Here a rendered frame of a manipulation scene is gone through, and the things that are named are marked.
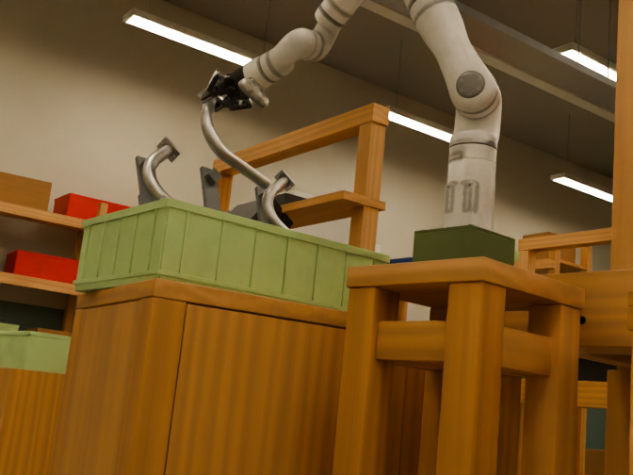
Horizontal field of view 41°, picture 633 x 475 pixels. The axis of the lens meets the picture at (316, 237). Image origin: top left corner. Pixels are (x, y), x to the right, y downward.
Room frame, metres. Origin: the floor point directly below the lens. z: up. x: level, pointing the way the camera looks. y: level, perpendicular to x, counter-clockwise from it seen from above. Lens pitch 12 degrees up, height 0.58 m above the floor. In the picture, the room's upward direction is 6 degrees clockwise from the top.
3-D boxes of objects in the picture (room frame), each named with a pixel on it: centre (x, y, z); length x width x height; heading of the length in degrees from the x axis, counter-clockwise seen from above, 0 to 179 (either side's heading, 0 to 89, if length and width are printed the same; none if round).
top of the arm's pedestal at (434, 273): (1.57, -0.29, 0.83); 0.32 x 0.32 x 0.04; 42
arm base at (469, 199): (1.57, -0.29, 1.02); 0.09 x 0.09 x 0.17; 51
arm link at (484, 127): (1.57, -0.29, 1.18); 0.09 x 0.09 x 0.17; 68
